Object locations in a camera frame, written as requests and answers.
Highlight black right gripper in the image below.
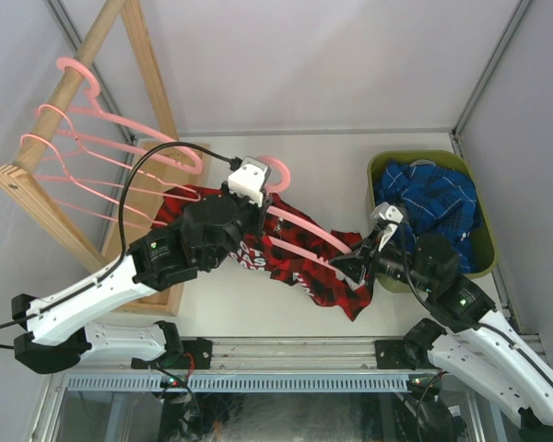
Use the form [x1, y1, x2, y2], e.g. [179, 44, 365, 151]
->
[329, 225, 434, 293]

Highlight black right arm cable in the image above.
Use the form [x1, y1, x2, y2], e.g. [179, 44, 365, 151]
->
[395, 220, 553, 392]

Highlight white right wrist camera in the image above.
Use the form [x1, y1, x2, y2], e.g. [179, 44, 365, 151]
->
[370, 202, 408, 251]

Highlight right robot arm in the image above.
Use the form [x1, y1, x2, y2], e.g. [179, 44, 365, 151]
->
[330, 232, 553, 436]

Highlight grey slotted cable duct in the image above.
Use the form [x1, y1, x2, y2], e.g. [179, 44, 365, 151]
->
[65, 373, 410, 393]

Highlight black left camera cable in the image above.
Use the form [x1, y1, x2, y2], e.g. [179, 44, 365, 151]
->
[0, 141, 245, 351]

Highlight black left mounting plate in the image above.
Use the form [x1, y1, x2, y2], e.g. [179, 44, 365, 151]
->
[151, 337, 213, 370]

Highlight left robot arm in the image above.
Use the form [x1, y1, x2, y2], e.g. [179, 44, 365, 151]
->
[11, 194, 267, 374]

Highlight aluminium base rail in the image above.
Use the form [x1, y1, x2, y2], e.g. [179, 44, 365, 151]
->
[179, 334, 545, 375]

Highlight black mounting plate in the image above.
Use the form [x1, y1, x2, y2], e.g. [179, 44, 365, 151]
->
[374, 339, 426, 370]
[151, 337, 213, 370]

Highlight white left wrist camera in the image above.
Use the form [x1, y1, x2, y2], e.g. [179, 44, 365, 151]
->
[227, 157, 271, 206]

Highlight pink plastic hanger blue shirt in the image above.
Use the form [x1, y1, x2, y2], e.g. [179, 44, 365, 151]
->
[54, 55, 203, 174]

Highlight pink plastic hanger red shirt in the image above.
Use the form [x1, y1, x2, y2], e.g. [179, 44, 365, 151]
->
[255, 156, 351, 270]

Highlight green plastic basket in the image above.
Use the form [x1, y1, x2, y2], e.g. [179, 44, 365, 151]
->
[367, 150, 496, 278]

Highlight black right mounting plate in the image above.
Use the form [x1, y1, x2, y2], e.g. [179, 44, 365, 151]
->
[374, 339, 426, 370]

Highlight blue plaid shirt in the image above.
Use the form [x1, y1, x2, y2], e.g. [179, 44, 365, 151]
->
[373, 160, 482, 273]

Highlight wooden clothes rack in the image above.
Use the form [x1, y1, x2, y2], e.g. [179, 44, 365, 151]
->
[0, 0, 212, 318]

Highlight red plaid shirt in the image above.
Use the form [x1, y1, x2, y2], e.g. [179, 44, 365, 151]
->
[151, 185, 372, 321]

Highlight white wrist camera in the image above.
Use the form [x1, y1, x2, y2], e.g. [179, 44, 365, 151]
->
[227, 157, 271, 206]
[370, 202, 408, 251]

